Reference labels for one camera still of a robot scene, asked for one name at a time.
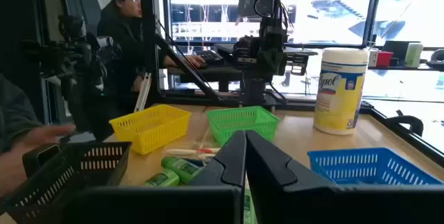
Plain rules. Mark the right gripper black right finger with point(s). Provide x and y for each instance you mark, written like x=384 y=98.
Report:
x=277 y=189

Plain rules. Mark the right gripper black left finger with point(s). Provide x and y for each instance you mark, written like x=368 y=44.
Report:
x=222 y=182

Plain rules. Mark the person's forearm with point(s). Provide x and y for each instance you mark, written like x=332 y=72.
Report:
x=14 y=113

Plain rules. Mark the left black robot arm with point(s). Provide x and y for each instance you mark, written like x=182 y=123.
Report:
x=255 y=92

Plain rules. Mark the red white bagged toothbrush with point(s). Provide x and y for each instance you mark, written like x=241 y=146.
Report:
x=187 y=151

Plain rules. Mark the black keyboard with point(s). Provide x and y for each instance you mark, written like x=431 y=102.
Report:
x=209 y=57

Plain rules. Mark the dark desk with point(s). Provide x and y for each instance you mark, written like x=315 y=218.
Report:
x=208 y=73

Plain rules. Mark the green plastic basket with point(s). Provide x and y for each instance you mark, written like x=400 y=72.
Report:
x=243 y=121

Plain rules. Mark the yellow Lysol wipes canister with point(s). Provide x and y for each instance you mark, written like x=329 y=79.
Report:
x=340 y=92

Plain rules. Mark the yellow plastic basket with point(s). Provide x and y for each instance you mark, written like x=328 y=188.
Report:
x=149 y=130

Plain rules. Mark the blue plastic basket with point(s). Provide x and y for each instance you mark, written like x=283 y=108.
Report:
x=364 y=163

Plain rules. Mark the small white box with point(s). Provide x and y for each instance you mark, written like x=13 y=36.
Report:
x=373 y=57

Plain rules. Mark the small red box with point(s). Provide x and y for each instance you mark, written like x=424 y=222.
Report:
x=384 y=59

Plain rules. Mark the white folded rods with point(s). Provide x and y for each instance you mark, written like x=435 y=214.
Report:
x=143 y=92

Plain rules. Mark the black box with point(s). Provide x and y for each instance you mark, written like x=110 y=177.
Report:
x=399 y=49

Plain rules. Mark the white green container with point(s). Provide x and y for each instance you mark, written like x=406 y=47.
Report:
x=413 y=54

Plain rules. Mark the black table clamp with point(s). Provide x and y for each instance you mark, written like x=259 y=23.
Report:
x=404 y=121

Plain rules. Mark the person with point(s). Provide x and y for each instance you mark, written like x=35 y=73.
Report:
x=121 y=36

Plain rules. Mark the black plastic basket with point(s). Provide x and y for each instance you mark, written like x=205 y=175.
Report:
x=69 y=175

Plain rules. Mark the person's hand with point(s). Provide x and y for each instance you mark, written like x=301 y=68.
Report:
x=45 y=134

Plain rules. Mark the black blurry machine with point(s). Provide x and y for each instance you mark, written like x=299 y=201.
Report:
x=76 y=64

